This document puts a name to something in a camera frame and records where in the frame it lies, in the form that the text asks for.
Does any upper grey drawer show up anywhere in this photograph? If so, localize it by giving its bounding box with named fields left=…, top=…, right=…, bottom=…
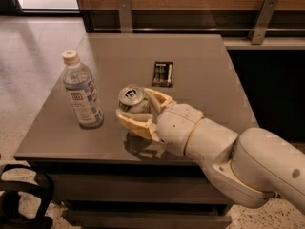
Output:
left=51, top=174, right=231, bottom=204

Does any right metal bracket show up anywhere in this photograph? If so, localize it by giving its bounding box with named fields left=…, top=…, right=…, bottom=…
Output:
left=248, top=0, right=278, bottom=45

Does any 7up soda can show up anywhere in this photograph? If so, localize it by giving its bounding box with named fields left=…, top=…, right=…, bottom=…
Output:
left=118, top=85, right=150, bottom=114

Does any blue plastic water bottle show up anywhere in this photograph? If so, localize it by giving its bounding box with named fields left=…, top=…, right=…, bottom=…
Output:
left=62, top=50, right=104, bottom=128

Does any left metal bracket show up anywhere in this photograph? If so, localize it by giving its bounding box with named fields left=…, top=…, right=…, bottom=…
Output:
left=117, top=0, right=132, bottom=33

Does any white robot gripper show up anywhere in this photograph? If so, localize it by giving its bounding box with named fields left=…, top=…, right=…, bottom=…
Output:
left=115, top=88, right=204, bottom=156

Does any lower grey drawer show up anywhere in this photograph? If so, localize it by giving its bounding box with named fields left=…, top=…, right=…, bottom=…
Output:
left=63, top=211, right=232, bottom=229

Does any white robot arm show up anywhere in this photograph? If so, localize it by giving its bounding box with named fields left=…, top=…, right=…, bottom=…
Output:
left=116, top=85, right=305, bottom=213

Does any black chair base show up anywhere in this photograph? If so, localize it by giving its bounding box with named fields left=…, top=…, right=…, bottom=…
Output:
left=0, top=163, right=55, bottom=229

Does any grey drawer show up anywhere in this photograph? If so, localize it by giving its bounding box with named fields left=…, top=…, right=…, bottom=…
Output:
left=63, top=211, right=232, bottom=229
left=51, top=174, right=231, bottom=204

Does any black battery pack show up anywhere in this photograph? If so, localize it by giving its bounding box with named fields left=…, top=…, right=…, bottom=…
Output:
left=152, top=61, right=173, bottom=87

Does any metal bracket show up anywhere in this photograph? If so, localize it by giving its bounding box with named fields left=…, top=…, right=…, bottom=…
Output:
left=248, top=0, right=278, bottom=45
left=117, top=0, right=132, bottom=33

